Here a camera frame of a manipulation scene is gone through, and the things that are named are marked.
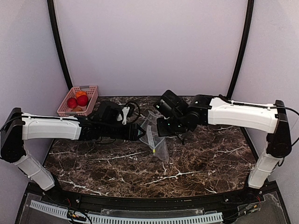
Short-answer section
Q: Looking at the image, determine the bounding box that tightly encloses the clear zip top bag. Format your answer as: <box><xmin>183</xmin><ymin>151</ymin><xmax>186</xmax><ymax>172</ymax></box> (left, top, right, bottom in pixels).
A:
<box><xmin>140</xmin><ymin>111</ymin><xmax>169</xmax><ymax>162</ymax></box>

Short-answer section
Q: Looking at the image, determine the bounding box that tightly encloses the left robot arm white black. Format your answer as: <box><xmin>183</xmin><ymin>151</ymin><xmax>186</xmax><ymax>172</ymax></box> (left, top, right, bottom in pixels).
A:
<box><xmin>0</xmin><ymin>101</ymin><xmax>146</xmax><ymax>191</ymax></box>

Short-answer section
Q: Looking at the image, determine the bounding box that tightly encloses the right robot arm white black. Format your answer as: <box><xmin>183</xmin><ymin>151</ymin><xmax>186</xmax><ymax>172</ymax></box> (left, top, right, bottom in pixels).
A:
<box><xmin>153</xmin><ymin>90</ymin><xmax>296</xmax><ymax>189</ymax></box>

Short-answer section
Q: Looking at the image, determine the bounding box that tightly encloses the red apple right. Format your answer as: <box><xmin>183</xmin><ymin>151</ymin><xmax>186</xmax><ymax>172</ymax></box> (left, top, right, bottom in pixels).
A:
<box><xmin>77</xmin><ymin>96</ymin><xmax>89</xmax><ymax>107</ymax></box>

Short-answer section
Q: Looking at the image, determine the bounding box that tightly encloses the red apple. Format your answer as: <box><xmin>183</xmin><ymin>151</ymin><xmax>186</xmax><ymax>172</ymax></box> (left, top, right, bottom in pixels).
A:
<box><xmin>67</xmin><ymin>98</ymin><xmax>78</xmax><ymax>109</ymax></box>
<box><xmin>77</xmin><ymin>96</ymin><xmax>89</xmax><ymax>107</ymax></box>

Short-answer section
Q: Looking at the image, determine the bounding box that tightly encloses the pink plastic basket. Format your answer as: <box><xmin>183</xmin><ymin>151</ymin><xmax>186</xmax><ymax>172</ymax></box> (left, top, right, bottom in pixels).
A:
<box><xmin>57</xmin><ymin>85</ymin><xmax>98</xmax><ymax>117</ymax></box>

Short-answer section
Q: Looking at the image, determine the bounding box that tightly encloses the orange tangerine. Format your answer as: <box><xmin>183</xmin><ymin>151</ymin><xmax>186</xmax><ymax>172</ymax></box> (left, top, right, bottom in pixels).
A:
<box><xmin>75</xmin><ymin>91</ymin><xmax>87</xmax><ymax>98</ymax></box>

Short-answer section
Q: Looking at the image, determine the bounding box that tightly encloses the red apple left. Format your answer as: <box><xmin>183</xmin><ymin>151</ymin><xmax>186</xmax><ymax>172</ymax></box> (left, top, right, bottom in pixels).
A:
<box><xmin>67</xmin><ymin>98</ymin><xmax>78</xmax><ymax>109</ymax></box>

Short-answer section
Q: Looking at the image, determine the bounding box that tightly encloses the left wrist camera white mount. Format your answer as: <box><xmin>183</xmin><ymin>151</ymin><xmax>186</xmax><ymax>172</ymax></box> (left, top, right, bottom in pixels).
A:
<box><xmin>116</xmin><ymin>101</ymin><xmax>141</xmax><ymax>125</ymax></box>

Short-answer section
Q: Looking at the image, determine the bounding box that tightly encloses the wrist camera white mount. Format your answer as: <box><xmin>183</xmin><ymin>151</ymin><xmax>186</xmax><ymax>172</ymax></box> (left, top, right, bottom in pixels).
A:
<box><xmin>153</xmin><ymin>90</ymin><xmax>188</xmax><ymax>119</ymax></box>
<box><xmin>116</xmin><ymin>101</ymin><xmax>141</xmax><ymax>125</ymax></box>

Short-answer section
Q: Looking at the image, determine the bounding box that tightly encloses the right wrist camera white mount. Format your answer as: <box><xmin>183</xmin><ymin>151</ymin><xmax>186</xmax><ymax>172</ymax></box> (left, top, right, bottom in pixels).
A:
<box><xmin>153</xmin><ymin>90</ymin><xmax>188</xmax><ymax>119</ymax></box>

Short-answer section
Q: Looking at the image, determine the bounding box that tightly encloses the black front rail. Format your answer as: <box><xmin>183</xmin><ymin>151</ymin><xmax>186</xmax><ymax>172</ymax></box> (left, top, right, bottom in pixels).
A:
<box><xmin>42</xmin><ymin>190</ymin><xmax>258</xmax><ymax>211</ymax></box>

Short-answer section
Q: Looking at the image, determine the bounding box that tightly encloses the white slotted cable duct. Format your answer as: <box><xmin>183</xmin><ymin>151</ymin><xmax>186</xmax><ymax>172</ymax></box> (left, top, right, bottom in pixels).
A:
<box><xmin>29</xmin><ymin>200</ymin><xmax>223</xmax><ymax>224</ymax></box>

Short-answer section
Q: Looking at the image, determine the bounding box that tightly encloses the right black frame post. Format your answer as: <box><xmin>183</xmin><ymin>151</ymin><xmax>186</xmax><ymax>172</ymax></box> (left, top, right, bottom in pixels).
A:
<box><xmin>226</xmin><ymin>0</ymin><xmax>255</xmax><ymax>99</ymax></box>

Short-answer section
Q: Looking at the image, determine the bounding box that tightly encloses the black frame post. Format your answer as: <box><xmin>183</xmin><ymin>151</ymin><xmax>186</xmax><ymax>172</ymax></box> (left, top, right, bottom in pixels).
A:
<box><xmin>226</xmin><ymin>0</ymin><xmax>255</xmax><ymax>99</ymax></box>
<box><xmin>47</xmin><ymin>0</ymin><xmax>73</xmax><ymax>90</ymax></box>

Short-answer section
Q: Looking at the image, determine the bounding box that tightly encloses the left black frame post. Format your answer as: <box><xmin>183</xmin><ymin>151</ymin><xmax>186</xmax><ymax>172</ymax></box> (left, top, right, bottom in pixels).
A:
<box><xmin>47</xmin><ymin>0</ymin><xmax>73</xmax><ymax>90</ymax></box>

